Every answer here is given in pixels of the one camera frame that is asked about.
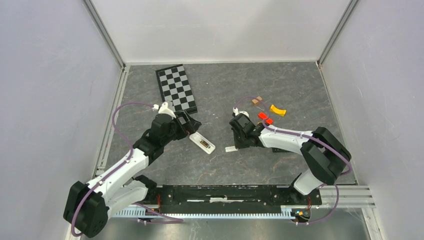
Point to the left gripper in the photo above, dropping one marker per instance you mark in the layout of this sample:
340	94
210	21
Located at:
190	127

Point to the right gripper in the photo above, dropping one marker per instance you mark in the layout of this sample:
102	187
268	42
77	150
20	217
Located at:
238	145

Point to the white remote control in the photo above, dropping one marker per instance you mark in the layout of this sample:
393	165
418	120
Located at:
197	137

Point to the white battery cover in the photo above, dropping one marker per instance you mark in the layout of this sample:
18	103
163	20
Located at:
230	149

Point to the black remote control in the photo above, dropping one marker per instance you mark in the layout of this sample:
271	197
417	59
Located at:
279	150

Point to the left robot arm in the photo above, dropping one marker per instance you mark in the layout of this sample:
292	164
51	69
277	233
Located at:
90	205

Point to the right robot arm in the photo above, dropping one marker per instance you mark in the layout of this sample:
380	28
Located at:
326	157

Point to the red rectangular block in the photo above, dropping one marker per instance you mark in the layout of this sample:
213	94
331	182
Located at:
265	118

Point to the brown wooden block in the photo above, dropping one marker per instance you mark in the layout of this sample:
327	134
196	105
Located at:
256	100

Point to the yellow arch block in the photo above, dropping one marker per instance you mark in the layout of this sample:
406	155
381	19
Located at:
277	111

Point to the checkered chess board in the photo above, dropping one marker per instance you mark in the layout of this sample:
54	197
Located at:
175	88

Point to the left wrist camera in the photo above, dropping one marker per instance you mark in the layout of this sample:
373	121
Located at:
165	109

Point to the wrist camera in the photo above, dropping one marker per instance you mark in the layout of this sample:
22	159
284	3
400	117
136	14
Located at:
165	109
236	112

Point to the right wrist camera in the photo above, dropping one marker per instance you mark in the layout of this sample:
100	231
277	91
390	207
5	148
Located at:
236	112

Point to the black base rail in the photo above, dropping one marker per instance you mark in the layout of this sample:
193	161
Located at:
227	199

